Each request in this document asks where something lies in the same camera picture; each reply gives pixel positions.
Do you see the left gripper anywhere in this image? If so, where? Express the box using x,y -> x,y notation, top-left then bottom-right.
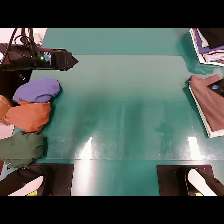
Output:
52,48 -> 72,72

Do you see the blue garment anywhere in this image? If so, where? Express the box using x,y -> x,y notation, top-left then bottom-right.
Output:
12,77 -> 62,104

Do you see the orange garment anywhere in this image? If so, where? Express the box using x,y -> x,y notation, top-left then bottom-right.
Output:
3,100 -> 52,135

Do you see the pale pink garment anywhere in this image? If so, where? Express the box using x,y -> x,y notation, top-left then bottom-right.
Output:
0,121 -> 16,141

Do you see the dark green garment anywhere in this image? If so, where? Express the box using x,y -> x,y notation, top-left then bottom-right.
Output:
0,130 -> 46,170

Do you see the purple and white garment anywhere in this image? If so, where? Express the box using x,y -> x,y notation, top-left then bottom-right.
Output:
189,28 -> 224,68

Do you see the black garment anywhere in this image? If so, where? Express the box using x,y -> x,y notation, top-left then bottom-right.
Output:
199,28 -> 224,48

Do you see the black cable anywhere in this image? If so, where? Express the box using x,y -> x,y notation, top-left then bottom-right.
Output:
7,28 -> 38,52

